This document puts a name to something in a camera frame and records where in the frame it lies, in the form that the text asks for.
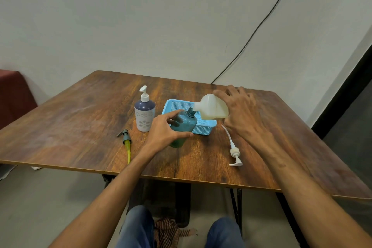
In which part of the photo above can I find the small navy white floral bottle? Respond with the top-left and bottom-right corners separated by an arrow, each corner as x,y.
134,100 -> 156,133

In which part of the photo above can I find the person's leg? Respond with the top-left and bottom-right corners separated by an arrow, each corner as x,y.
115,205 -> 155,248
205,217 -> 245,248

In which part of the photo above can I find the small green plastic bottle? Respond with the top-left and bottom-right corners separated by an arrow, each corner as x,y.
169,107 -> 198,149

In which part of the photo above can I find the white flat board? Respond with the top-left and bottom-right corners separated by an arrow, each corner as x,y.
0,164 -> 17,181

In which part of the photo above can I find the black wall cable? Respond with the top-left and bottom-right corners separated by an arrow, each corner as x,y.
210,0 -> 300,85

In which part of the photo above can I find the person's right forearm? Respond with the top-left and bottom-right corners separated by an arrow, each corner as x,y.
251,130 -> 372,248

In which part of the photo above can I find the person's left leg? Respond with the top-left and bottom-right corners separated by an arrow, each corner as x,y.
115,205 -> 155,248

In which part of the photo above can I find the person's left hand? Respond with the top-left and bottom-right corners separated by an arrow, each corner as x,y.
144,109 -> 195,157

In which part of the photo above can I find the green pump cap yellow tube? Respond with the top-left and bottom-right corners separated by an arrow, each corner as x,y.
117,129 -> 133,165

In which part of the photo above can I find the dark red sofa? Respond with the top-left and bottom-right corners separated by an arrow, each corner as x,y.
0,69 -> 38,130

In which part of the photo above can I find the large translucent bottle yellow liquid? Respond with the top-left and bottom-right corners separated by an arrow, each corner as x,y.
193,93 -> 230,121

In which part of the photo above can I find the blue plastic basket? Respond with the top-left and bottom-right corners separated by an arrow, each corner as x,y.
161,99 -> 217,136

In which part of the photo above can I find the person's left forearm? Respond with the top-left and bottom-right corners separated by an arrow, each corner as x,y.
49,149 -> 159,248

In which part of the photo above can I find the black table support post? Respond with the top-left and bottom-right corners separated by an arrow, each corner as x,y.
174,182 -> 192,228

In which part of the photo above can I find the person's right leg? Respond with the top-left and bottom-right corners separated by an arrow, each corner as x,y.
205,217 -> 245,248

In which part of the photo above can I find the large white pump cap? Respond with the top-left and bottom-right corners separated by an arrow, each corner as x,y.
221,124 -> 243,167

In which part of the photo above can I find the small white pump cap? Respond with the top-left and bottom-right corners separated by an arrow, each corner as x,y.
139,85 -> 150,103

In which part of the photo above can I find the brown checkered cloth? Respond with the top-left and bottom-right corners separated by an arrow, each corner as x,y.
153,217 -> 199,248

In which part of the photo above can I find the person's right hand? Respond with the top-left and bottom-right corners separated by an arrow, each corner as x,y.
213,84 -> 268,144

